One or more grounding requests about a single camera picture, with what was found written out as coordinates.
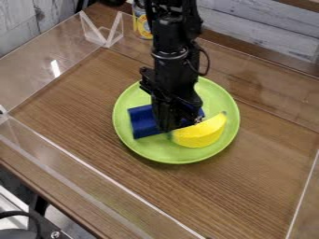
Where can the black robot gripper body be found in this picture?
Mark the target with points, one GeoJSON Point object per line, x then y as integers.
{"type": "Point", "coordinates": [171, 79]}

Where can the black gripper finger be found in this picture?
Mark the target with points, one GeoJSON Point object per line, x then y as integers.
{"type": "Point", "coordinates": [180, 113]}
{"type": "Point", "coordinates": [161, 113]}

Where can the blue foam block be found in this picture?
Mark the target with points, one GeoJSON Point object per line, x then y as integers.
{"type": "Point", "coordinates": [142, 121]}

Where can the yellow toy banana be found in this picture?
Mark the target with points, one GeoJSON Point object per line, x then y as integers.
{"type": "Point", "coordinates": [201, 134]}

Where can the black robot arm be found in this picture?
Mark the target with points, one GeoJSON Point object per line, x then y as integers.
{"type": "Point", "coordinates": [175, 25]}

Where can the green round plate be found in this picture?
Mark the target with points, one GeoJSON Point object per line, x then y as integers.
{"type": "Point", "coordinates": [156, 147]}

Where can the clear acrylic corner bracket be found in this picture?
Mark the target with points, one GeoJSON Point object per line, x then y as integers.
{"type": "Point", "coordinates": [102, 36]}

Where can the clear acrylic tray wall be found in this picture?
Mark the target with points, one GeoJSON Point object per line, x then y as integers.
{"type": "Point", "coordinates": [108, 208]}

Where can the black metal table bracket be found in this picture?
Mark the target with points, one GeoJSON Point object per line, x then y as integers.
{"type": "Point", "coordinates": [49, 230]}

